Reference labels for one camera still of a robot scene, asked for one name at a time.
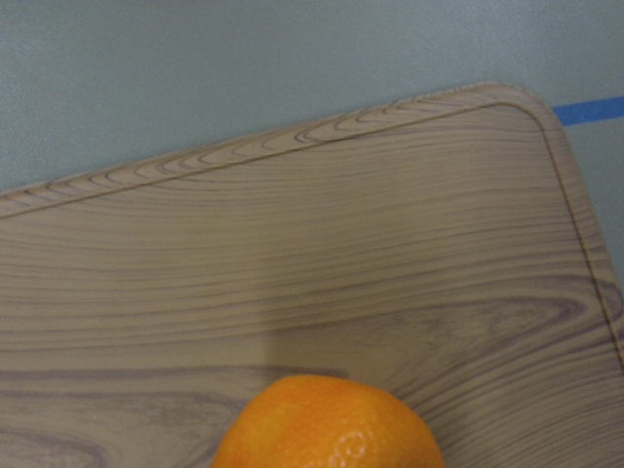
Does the orange fruit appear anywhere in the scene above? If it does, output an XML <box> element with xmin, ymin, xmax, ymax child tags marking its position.
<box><xmin>212</xmin><ymin>375</ymin><xmax>445</xmax><ymax>467</ymax></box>

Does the brown wooden tray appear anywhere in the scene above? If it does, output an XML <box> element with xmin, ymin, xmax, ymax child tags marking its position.
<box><xmin>1</xmin><ymin>83</ymin><xmax>623</xmax><ymax>467</ymax></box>

